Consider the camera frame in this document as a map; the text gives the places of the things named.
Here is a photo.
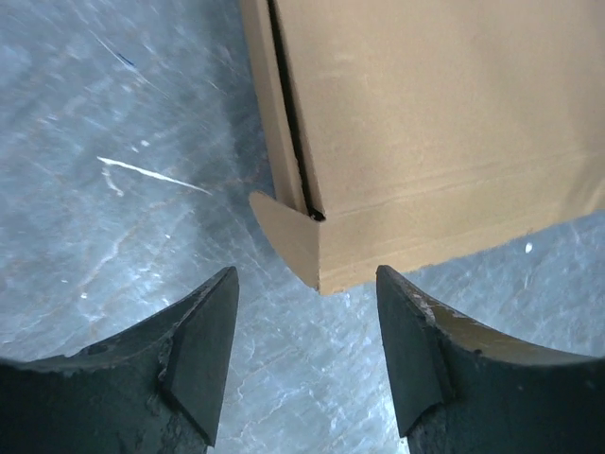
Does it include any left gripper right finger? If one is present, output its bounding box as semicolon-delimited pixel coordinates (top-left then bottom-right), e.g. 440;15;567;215
376;266;604;438

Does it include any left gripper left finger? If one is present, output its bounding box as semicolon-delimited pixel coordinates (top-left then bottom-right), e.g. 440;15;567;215
1;267;239;447

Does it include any cardboard box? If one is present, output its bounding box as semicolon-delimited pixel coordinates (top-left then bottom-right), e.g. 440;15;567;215
240;1;604;295

